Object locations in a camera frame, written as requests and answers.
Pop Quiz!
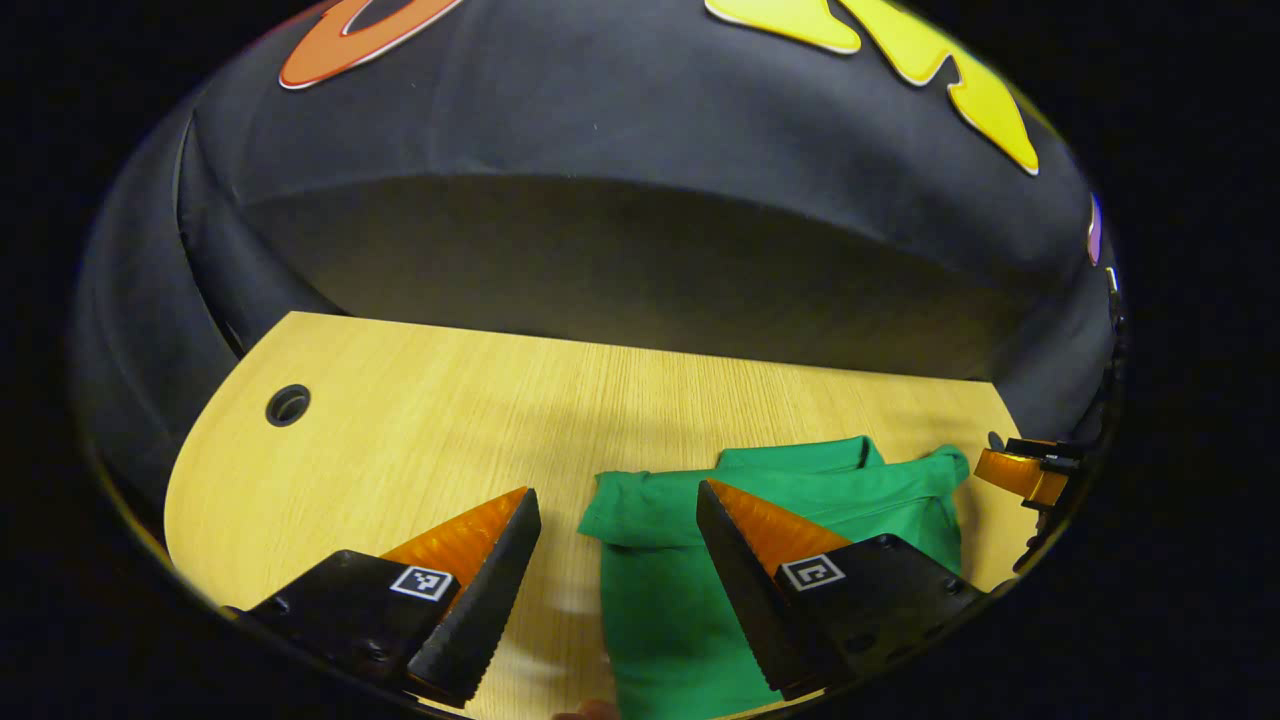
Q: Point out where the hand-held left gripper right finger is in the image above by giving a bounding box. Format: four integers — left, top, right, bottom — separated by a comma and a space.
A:
697, 480, 987, 701

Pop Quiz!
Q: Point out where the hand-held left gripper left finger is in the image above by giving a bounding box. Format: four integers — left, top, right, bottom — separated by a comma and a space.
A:
220, 487, 543, 709

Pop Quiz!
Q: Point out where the green polo T-shirt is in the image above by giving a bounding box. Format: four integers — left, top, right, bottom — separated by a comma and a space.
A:
578, 436, 971, 720

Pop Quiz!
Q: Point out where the black backdrop cloth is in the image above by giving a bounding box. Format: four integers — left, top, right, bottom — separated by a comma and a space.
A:
75, 0, 1121, 501

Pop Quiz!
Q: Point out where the black table cable grommet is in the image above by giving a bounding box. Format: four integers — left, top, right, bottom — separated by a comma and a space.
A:
265, 384, 312, 428

